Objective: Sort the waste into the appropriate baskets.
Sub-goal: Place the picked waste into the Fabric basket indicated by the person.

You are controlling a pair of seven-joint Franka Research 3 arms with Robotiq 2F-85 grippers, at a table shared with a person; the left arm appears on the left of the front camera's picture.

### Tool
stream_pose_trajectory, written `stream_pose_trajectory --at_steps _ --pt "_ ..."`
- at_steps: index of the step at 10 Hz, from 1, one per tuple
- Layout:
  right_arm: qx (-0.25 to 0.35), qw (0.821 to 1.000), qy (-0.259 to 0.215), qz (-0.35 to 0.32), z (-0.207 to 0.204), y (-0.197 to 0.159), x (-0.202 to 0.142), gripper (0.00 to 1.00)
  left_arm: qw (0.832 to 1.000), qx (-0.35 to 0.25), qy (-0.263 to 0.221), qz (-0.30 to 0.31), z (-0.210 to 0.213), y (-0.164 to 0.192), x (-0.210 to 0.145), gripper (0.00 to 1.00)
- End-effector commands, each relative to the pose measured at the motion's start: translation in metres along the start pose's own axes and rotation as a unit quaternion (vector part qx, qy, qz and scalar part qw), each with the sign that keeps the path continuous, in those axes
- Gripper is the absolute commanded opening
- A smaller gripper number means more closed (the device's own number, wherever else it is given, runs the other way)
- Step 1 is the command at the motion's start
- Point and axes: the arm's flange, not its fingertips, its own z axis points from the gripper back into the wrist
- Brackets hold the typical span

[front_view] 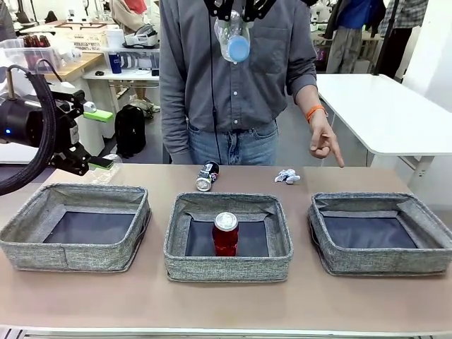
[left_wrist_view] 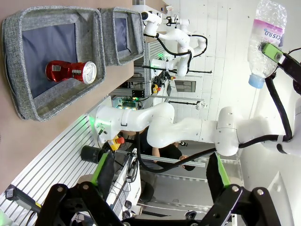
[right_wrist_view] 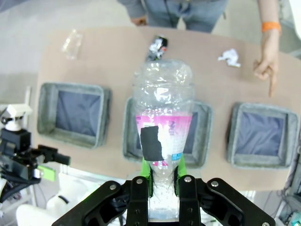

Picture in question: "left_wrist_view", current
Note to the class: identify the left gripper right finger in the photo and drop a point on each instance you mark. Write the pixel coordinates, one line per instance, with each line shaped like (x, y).
(215, 181)

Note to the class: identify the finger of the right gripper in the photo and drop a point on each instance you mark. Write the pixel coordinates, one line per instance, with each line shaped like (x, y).
(281, 40)
(270, 50)

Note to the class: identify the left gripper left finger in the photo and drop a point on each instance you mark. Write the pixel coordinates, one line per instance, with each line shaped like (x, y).
(104, 176)

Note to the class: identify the clear plastic water bottle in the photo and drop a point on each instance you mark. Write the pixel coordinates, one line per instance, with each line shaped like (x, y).
(265, 30)

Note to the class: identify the crushed red drink can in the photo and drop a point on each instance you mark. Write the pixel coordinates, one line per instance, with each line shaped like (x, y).
(68, 71)

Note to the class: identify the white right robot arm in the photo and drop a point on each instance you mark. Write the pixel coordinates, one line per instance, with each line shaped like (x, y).
(164, 122)

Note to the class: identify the black cylinder cup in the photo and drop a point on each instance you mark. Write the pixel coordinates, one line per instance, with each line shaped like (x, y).
(90, 154)

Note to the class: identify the yellow emergency stop button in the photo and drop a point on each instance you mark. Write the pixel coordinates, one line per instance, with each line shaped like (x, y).
(116, 142)

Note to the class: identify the seated person in black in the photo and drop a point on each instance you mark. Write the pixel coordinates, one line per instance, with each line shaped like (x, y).
(169, 151)

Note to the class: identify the aluminium profile bar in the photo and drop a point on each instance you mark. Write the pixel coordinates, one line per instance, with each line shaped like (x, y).
(164, 160)

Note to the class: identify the thin black horizontal pole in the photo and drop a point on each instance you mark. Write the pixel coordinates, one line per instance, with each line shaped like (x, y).
(202, 71)

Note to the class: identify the black handheld device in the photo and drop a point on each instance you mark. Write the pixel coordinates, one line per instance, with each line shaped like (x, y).
(21, 197)

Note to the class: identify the small black box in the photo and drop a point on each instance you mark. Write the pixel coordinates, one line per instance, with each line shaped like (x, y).
(138, 93)

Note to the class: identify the white background robot arms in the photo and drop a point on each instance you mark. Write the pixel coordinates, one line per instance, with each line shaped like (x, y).
(178, 40)

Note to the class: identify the grey fabric basket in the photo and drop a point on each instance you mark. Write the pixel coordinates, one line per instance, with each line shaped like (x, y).
(14, 58)
(109, 35)

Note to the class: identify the slotted aluminium base plate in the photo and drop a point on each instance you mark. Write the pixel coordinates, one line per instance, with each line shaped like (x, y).
(47, 164)

